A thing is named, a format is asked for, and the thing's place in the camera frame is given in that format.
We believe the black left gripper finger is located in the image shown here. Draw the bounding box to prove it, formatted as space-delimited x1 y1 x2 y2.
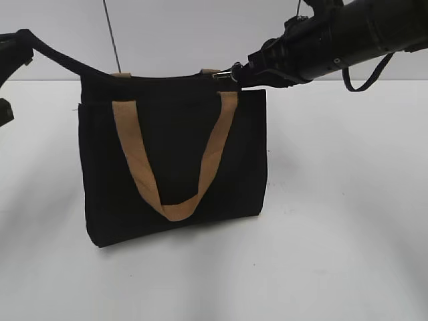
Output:
0 98 14 127

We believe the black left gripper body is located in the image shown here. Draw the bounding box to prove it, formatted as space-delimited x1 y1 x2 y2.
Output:
0 31 33 86

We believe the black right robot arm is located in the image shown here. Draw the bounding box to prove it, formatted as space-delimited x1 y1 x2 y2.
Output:
231 1 427 92

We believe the tan rear bag handle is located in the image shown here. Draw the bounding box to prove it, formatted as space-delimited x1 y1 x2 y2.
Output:
110 68 220 80

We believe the tan bag handle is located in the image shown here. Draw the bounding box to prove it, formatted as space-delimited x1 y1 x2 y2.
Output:
112 92 238 221
110 68 220 80

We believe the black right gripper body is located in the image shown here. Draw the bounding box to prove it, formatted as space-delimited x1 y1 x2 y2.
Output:
235 15 322 90

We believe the tan front bag handle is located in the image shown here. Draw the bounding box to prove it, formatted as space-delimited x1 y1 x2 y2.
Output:
112 92 238 221

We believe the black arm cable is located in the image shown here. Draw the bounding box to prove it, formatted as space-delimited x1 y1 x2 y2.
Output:
341 51 395 92

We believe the black canvas tote bag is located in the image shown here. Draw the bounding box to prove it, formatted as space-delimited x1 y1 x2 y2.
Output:
19 29 268 247

